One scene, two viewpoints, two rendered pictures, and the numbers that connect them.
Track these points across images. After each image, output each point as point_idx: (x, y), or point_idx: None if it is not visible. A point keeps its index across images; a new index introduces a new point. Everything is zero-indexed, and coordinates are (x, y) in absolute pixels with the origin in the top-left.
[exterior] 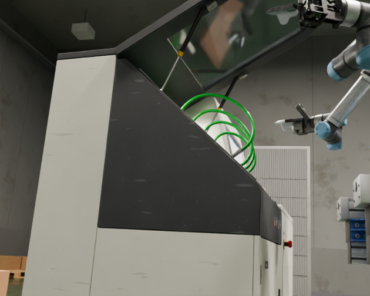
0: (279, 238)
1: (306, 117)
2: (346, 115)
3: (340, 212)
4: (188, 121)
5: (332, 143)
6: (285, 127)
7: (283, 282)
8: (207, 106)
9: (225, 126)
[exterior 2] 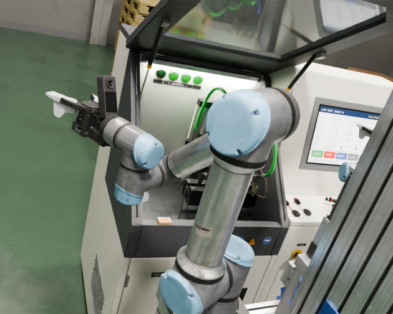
0: (262, 251)
1: None
2: None
3: (282, 274)
4: None
5: None
6: (361, 135)
7: (279, 283)
8: (288, 76)
9: (314, 101)
